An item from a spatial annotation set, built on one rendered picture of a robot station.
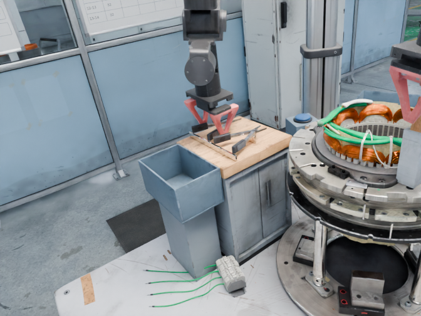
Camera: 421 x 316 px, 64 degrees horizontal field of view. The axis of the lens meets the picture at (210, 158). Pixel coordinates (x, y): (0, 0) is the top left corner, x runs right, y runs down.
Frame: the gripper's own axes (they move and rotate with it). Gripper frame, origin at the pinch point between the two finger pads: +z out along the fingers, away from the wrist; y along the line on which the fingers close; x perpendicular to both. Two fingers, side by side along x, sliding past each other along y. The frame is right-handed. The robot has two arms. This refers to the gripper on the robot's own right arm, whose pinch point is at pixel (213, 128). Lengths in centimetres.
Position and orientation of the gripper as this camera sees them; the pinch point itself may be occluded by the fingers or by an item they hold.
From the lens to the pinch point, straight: 80.4
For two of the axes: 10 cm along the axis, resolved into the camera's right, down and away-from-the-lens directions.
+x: 8.0, -4.0, 4.4
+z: 1.2, 8.4, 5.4
